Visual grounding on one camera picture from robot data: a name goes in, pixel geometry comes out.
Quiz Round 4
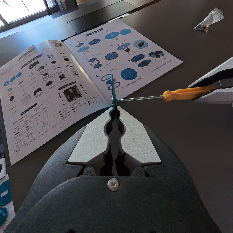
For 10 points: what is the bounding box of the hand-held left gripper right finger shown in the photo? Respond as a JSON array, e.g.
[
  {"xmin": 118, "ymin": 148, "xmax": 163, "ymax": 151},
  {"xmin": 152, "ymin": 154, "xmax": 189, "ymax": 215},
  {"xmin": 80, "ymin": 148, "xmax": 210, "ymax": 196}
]
[{"xmin": 117, "ymin": 106, "xmax": 162, "ymax": 176}]

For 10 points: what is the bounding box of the white foam packaging tray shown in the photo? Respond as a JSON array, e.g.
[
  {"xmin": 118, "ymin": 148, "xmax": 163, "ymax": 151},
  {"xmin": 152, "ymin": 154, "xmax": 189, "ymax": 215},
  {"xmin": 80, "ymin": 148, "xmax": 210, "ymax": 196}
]
[{"xmin": 0, "ymin": 158, "xmax": 15, "ymax": 227}]

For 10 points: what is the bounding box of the clear plastic bag of screws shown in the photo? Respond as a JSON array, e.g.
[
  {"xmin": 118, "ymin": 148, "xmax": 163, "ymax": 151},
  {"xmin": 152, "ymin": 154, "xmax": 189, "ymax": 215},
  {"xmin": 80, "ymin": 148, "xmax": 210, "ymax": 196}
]
[{"xmin": 194, "ymin": 7, "xmax": 225, "ymax": 33}]

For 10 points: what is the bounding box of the large window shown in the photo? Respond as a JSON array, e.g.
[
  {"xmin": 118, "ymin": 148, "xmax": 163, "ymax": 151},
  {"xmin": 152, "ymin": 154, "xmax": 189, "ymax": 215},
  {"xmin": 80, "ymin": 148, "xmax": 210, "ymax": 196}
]
[{"xmin": 0, "ymin": 0, "xmax": 55, "ymax": 33}]

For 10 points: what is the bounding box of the small blue part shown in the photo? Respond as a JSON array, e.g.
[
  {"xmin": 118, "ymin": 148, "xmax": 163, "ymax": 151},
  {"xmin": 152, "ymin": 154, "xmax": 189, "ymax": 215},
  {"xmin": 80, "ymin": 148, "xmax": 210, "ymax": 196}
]
[{"xmin": 0, "ymin": 208, "xmax": 8, "ymax": 226}]

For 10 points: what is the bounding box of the blue round metal plate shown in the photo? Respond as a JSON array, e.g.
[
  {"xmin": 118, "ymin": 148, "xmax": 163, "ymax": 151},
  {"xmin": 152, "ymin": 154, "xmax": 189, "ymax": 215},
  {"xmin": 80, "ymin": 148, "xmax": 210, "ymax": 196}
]
[{"xmin": 110, "ymin": 74, "xmax": 119, "ymax": 125}]

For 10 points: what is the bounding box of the open instruction booklet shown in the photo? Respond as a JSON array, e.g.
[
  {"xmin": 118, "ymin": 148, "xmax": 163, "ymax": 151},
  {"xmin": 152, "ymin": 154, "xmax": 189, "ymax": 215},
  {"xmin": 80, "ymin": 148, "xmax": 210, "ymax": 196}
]
[{"xmin": 0, "ymin": 18, "xmax": 183, "ymax": 166}]

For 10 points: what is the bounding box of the orange handled screwdriver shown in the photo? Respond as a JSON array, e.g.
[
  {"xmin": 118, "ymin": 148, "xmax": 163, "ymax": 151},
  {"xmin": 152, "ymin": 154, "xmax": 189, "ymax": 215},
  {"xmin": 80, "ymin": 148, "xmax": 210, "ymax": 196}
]
[{"xmin": 116, "ymin": 86, "xmax": 216, "ymax": 103}]

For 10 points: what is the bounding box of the black desk cable flap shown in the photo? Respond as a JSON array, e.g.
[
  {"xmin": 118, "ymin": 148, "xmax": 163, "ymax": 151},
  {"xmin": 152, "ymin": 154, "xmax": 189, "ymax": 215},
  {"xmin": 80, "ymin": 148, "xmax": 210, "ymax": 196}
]
[{"xmin": 67, "ymin": 0, "xmax": 137, "ymax": 34}]

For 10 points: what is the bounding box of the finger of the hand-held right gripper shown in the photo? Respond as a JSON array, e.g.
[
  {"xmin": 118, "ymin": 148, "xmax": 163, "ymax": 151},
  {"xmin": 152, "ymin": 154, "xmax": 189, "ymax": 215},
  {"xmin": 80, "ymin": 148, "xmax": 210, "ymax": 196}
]
[
  {"xmin": 188, "ymin": 57, "xmax": 233, "ymax": 89},
  {"xmin": 192, "ymin": 86, "xmax": 233, "ymax": 108}
]

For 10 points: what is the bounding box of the blue plate with slots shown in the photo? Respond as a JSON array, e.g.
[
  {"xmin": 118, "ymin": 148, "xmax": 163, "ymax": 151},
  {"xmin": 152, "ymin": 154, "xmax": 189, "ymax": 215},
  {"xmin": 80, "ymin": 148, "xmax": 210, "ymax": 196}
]
[{"xmin": 0, "ymin": 179, "xmax": 12, "ymax": 206}]

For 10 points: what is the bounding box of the dark grey desk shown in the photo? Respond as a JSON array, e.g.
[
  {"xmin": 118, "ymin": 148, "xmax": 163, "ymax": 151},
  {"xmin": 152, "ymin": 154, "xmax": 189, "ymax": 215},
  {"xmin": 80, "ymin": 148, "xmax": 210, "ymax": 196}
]
[{"xmin": 0, "ymin": 0, "xmax": 233, "ymax": 233}]

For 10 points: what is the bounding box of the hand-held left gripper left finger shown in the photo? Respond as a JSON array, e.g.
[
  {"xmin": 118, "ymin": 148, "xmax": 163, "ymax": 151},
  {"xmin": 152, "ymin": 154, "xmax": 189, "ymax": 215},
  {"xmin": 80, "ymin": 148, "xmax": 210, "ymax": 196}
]
[{"xmin": 67, "ymin": 106, "xmax": 115, "ymax": 176}]

